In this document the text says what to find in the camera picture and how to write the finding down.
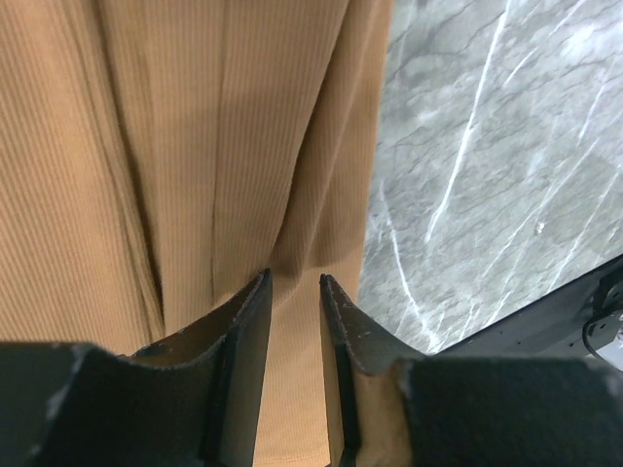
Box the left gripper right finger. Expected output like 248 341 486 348
319 274 423 466

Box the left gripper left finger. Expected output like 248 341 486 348
121 270 273 466

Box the tan tank top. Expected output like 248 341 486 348
1 1 392 466

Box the black base beam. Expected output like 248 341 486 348
441 256 622 357

